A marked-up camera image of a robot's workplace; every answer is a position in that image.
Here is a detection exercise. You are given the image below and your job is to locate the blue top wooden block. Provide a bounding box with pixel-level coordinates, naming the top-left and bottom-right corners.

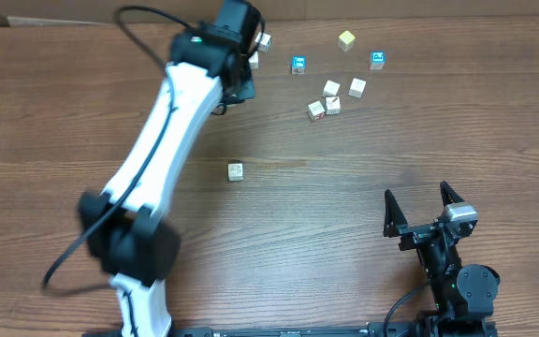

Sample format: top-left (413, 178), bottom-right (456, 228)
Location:
top-left (291, 55), bottom-right (307, 75)

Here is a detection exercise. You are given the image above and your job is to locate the wooden block number four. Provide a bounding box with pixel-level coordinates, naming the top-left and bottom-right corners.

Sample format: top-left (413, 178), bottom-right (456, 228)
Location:
top-left (326, 96), bottom-right (341, 115)

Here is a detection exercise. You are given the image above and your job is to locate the plain wooden block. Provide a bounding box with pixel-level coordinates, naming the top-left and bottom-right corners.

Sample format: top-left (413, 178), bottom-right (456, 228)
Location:
top-left (249, 51), bottom-right (259, 69)

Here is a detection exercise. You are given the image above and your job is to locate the wooden block red thirteen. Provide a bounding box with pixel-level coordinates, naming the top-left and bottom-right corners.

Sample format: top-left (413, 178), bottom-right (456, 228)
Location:
top-left (308, 101), bottom-right (326, 122)

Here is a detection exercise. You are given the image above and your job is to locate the cardboard backdrop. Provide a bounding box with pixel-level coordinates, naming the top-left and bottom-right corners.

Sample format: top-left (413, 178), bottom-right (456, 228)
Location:
top-left (0, 0), bottom-right (539, 25)

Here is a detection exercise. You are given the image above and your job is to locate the yellow top wooden block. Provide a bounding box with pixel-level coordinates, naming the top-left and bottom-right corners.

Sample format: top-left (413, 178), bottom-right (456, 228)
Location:
top-left (337, 30), bottom-right (356, 51)

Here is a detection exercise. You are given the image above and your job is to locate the wooden block yellow side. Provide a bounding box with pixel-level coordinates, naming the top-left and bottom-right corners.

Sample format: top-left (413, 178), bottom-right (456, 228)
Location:
top-left (322, 81), bottom-right (340, 97)

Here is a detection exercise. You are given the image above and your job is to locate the wooden block far top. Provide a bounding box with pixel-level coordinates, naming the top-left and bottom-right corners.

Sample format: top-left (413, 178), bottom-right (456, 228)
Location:
top-left (255, 33), bottom-right (271, 52)

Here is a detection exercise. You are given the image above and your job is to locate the blue top block right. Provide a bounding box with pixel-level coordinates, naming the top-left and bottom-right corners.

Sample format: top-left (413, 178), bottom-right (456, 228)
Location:
top-left (370, 51), bottom-right (386, 70)

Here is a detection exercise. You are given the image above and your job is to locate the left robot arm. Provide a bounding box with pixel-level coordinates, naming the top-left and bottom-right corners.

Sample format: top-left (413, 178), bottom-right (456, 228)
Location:
top-left (73, 1), bottom-right (265, 336)

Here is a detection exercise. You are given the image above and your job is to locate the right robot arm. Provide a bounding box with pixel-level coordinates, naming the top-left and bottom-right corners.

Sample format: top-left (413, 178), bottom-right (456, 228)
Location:
top-left (383, 182), bottom-right (501, 336)

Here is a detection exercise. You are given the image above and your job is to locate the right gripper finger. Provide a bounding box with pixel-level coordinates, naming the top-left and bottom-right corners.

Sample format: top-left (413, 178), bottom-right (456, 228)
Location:
top-left (383, 189), bottom-right (408, 237)
top-left (440, 181), bottom-right (464, 207)

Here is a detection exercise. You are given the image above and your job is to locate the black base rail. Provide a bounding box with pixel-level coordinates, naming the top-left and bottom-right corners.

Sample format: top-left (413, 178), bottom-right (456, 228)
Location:
top-left (168, 322), bottom-right (498, 337)

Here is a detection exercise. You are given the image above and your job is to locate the wooden block number two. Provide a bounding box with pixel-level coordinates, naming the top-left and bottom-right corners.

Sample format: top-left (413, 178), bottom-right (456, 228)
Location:
top-left (227, 163), bottom-right (244, 182)

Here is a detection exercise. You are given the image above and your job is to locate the wooden block blue H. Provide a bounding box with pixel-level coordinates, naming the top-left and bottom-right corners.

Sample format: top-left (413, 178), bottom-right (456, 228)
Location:
top-left (348, 78), bottom-right (366, 98)

